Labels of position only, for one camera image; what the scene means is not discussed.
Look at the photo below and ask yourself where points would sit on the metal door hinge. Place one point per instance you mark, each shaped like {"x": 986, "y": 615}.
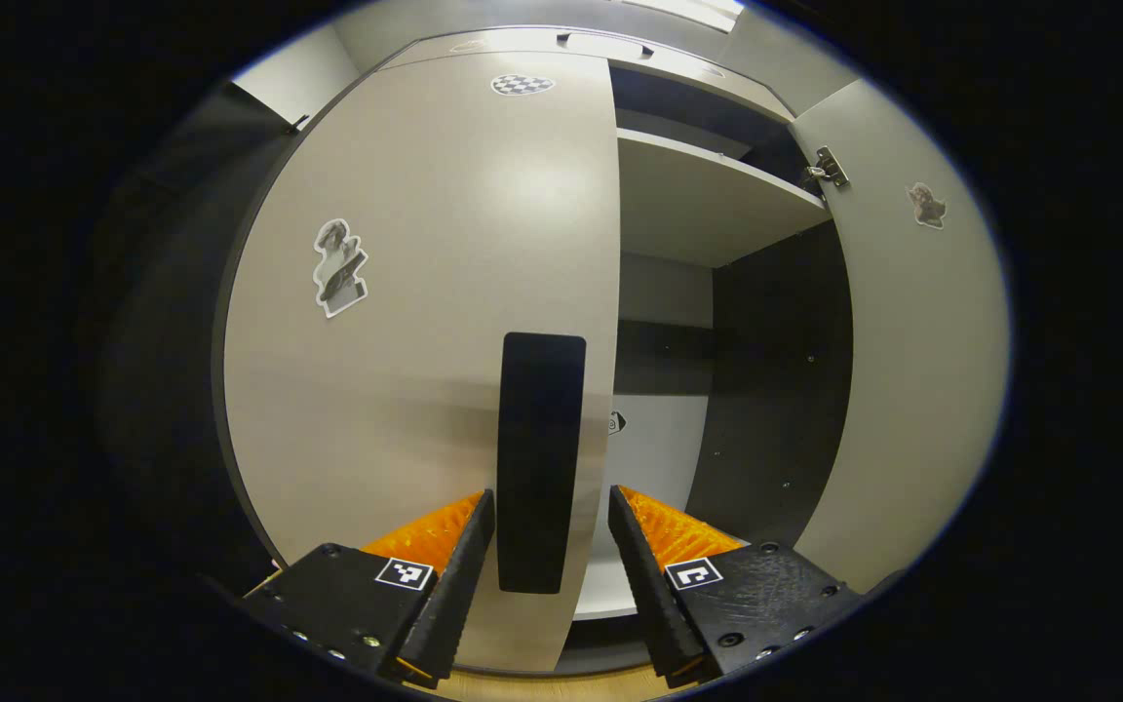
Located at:
{"x": 827, "y": 168}

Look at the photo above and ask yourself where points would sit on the double-door shoe cabinet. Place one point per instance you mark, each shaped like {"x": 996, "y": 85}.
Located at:
{"x": 688, "y": 195}

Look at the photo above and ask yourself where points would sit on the beige shoe cabinet door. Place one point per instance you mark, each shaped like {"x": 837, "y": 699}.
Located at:
{"x": 406, "y": 390}
{"x": 912, "y": 390}

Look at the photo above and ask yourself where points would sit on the black backdrop cloth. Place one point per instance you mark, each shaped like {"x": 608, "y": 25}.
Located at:
{"x": 181, "y": 292}

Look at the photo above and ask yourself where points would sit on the large ceiling light panel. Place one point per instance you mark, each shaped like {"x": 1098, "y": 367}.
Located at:
{"x": 693, "y": 10}

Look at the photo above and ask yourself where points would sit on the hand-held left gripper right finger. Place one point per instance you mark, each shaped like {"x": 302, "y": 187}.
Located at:
{"x": 649, "y": 585}

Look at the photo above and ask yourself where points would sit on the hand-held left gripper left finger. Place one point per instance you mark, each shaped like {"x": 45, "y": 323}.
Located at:
{"x": 459, "y": 585}

